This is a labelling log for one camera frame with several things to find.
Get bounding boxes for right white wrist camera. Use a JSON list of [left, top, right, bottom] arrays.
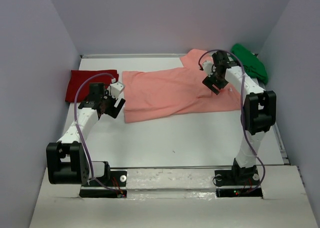
[[200, 60, 216, 77]]

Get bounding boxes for folded red t-shirt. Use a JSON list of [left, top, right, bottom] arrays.
[[65, 69, 119, 103]]

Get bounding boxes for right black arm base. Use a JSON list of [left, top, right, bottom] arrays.
[[212, 170, 263, 198]]

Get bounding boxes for white foam strip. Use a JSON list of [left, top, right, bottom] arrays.
[[126, 169, 216, 190]]

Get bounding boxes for back aluminium rail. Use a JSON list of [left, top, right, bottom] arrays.
[[80, 53, 186, 59]]

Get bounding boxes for pink t-shirt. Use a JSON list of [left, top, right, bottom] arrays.
[[122, 49, 240, 123]]

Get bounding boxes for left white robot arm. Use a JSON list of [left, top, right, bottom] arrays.
[[46, 82, 125, 186]]

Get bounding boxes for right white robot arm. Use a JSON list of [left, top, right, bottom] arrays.
[[198, 49, 277, 187]]

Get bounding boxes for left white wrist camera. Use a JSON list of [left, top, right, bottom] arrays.
[[108, 82, 125, 99]]

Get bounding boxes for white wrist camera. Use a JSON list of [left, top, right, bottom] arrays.
[[108, 82, 125, 99], [200, 60, 216, 77]]

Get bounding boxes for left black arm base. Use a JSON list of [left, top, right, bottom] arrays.
[[79, 170, 128, 199]]

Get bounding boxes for green t-shirt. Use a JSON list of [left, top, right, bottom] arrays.
[[231, 43, 269, 85]]

